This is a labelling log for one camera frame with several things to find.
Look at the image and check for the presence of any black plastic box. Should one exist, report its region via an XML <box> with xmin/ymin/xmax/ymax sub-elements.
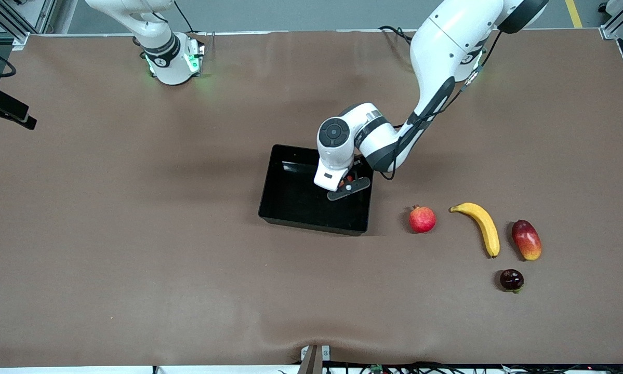
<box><xmin>258</xmin><ymin>144</ymin><xmax>376</xmax><ymax>237</ymax></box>

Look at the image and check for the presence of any yellow banana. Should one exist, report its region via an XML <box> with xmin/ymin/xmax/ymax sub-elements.
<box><xmin>450</xmin><ymin>202</ymin><xmax>500</xmax><ymax>258</ymax></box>

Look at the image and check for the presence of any red pomegranate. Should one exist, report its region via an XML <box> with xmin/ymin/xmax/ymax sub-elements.
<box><xmin>408</xmin><ymin>205</ymin><xmax>437</xmax><ymax>234</ymax></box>

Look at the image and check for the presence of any red yellow mango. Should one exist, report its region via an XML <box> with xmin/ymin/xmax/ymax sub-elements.
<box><xmin>511</xmin><ymin>220</ymin><xmax>542</xmax><ymax>261</ymax></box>

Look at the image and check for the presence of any dark purple mangosteen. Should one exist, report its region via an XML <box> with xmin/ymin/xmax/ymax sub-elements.
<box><xmin>500</xmin><ymin>269</ymin><xmax>525</xmax><ymax>294</ymax></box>

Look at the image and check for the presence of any aluminium frame profile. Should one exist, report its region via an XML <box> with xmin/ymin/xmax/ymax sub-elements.
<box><xmin>599</xmin><ymin>0</ymin><xmax>623</xmax><ymax>41</ymax></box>
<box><xmin>0</xmin><ymin>0</ymin><xmax>58</xmax><ymax>50</ymax></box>

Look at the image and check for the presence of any black left base cable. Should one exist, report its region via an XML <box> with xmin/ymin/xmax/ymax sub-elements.
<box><xmin>378</xmin><ymin>24</ymin><xmax>417</xmax><ymax>48</ymax></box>

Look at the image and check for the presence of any black base cable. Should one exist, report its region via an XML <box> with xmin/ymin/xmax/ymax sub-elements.
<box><xmin>378</xmin><ymin>24</ymin><xmax>417</xmax><ymax>48</ymax></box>
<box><xmin>173</xmin><ymin>0</ymin><xmax>198</xmax><ymax>34</ymax></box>

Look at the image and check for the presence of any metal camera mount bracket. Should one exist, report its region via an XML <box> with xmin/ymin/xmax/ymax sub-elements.
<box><xmin>299</xmin><ymin>344</ymin><xmax>332</xmax><ymax>374</ymax></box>

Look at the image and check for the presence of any black right base cable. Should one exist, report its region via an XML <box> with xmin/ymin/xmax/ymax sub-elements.
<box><xmin>173</xmin><ymin>0</ymin><xmax>198</xmax><ymax>34</ymax></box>

